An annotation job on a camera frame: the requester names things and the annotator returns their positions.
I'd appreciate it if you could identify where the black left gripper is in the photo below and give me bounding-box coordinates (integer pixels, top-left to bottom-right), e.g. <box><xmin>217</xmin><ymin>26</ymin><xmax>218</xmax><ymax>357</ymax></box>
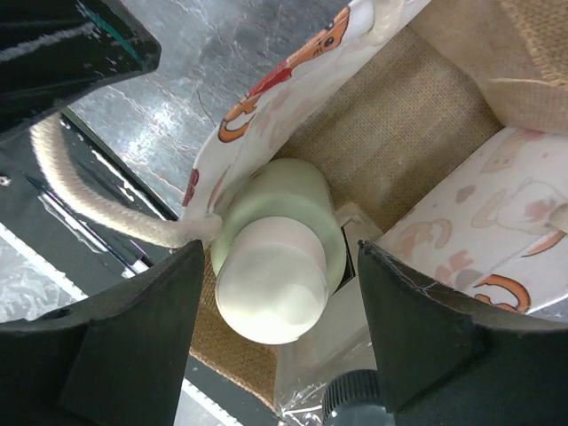
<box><xmin>1</xmin><ymin>0</ymin><xmax>161</xmax><ymax>139</ymax></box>

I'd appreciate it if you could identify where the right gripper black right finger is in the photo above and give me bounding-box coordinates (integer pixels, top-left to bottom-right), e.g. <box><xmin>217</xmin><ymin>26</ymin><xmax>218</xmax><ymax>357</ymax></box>
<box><xmin>358</xmin><ymin>241</ymin><xmax>567</xmax><ymax>425</ymax></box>

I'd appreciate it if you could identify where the printed canvas tote bag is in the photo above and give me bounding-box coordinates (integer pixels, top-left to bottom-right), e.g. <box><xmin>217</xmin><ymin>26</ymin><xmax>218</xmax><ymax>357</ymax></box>
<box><xmin>30</xmin><ymin>0</ymin><xmax>568</xmax><ymax>414</ymax></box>

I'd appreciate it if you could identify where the square clear dark-cap bottle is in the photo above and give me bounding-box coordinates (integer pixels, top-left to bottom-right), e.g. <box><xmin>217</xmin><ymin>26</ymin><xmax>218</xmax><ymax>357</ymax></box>
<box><xmin>273</xmin><ymin>203</ymin><xmax>393</xmax><ymax>425</ymax></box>

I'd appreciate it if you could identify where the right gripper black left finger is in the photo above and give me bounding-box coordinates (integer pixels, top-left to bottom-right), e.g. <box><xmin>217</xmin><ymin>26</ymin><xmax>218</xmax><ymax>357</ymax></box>
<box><xmin>1</xmin><ymin>241</ymin><xmax>205</xmax><ymax>425</ymax></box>

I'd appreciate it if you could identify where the white cap cream bottle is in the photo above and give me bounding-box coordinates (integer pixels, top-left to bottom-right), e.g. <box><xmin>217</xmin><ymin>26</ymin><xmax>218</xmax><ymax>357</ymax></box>
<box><xmin>210</xmin><ymin>158</ymin><xmax>347</xmax><ymax>345</ymax></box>

